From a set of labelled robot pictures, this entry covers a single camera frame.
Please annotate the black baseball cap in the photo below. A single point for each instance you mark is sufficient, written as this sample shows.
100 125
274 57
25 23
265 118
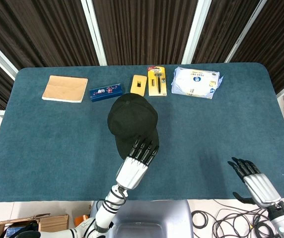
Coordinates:
132 122

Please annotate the white wet wipes pack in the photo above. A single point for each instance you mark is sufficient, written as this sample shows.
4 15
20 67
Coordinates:
195 83

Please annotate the razor in yellow blister pack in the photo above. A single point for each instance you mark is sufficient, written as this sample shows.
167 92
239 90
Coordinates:
157 81

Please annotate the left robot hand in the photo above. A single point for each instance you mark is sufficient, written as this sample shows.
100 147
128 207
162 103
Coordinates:
131 173

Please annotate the blue printed pencil box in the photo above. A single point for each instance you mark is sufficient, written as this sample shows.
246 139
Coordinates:
105 92

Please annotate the orange object on floor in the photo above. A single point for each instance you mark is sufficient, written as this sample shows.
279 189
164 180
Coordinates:
81 220

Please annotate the cardboard box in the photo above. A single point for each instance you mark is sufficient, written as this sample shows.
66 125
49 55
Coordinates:
20 225

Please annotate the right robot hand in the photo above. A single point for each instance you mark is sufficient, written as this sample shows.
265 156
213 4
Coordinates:
258 184

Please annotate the brown paper notebook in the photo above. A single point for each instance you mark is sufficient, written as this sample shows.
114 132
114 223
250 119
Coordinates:
65 88

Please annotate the grey robot torso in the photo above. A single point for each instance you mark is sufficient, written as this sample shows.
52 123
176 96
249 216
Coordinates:
149 219

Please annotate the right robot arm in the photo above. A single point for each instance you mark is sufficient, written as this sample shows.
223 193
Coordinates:
281 220

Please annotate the blue table cloth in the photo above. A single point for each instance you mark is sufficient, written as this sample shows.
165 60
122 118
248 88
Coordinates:
142 138

